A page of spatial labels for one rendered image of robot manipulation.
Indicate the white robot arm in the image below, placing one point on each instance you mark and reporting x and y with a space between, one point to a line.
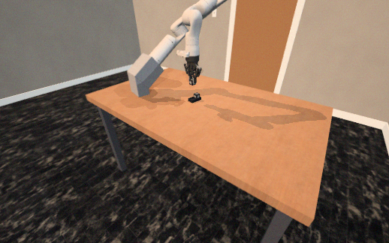
191 17

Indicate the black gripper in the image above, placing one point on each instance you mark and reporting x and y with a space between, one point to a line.
192 67

